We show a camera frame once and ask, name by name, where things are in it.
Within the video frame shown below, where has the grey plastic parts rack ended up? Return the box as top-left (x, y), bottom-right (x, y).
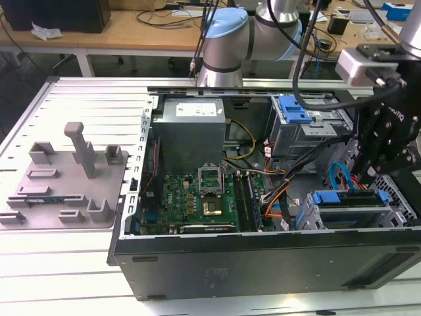
top-left (0, 121), bottom-right (130, 230)

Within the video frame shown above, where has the blue flat data wire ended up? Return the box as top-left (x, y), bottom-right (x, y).
top-left (325, 161), bottom-right (360, 192)

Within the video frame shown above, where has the green motherboard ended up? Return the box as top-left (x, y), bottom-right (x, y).
top-left (139, 171), bottom-right (276, 236)

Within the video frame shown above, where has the yellow wire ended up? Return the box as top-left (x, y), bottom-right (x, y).
top-left (223, 119), bottom-right (258, 163)

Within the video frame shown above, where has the grey optical drive cage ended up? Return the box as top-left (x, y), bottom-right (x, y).
top-left (268, 93), bottom-right (357, 159)

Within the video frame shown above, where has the blue plastic drive latch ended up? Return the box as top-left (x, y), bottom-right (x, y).
top-left (278, 95), bottom-right (312, 125)

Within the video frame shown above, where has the orange wire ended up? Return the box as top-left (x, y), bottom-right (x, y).
top-left (264, 193), bottom-right (292, 221)

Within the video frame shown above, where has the black computer tower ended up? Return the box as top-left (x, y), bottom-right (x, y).
top-left (297, 8), bottom-right (312, 50)

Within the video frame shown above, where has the large black box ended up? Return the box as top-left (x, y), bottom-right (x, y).
top-left (1, 0), bottom-right (112, 34)

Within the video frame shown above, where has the blue RAM stick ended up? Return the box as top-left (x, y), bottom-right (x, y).
top-left (248, 174), bottom-right (266, 231)
top-left (24, 196), bottom-right (66, 205)

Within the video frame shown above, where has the black open PC case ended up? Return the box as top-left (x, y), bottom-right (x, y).
top-left (107, 86), bottom-right (421, 301)

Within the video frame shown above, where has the white crumpled plastic bag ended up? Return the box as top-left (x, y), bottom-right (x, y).
top-left (31, 21), bottom-right (63, 42)

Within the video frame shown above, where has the grey flat box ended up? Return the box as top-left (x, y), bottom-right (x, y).
top-left (348, 9), bottom-right (384, 24)

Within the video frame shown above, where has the black graphics card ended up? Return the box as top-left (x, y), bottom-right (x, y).
top-left (179, 223), bottom-right (237, 235)

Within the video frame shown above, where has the multicoloured power wire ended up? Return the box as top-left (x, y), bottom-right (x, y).
top-left (340, 172), bottom-right (371, 192)

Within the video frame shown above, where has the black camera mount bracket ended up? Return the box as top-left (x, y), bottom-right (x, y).
top-left (357, 43), bottom-right (421, 88)

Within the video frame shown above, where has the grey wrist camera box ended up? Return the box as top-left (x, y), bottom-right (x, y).
top-left (335, 48), bottom-right (375, 89)

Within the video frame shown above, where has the silver power supply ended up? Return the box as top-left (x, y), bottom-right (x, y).
top-left (151, 98), bottom-right (228, 175)

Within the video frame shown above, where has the square gold chipset chip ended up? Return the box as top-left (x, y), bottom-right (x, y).
top-left (201, 196), bottom-right (225, 217)

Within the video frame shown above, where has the wooden desk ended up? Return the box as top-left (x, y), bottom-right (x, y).
top-left (0, 8), bottom-right (207, 76)
top-left (295, 6), bottom-right (404, 80)

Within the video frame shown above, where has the blue cardboard box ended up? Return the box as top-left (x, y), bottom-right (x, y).
top-left (381, 1), bottom-right (414, 21)

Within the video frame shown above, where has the clear plastic packaging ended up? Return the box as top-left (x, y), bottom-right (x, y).
top-left (363, 22), bottom-right (389, 40)

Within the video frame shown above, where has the grey metal disk bay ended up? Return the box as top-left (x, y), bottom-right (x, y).
top-left (292, 189), bottom-right (414, 231)

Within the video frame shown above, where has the black RAM slot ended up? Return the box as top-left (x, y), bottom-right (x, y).
top-left (232, 172), bottom-right (247, 231)
top-left (239, 173), bottom-right (254, 231)

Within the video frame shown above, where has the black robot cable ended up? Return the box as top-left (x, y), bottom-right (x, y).
top-left (291, 0), bottom-right (387, 112)
top-left (362, 0), bottom-right (402, 45)

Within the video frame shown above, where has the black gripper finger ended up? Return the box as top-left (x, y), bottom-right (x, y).
top-left (368, 121), bottom-right (414, 184)
top-left (351, 98), bottom-right (385, 184)

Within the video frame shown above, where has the small black box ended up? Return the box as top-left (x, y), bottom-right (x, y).
top-left (327, 14), bottom-right (350, 36)

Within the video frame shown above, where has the CPU socket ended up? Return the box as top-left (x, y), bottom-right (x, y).
top-left (197, 163), bottom-right (227, 198)

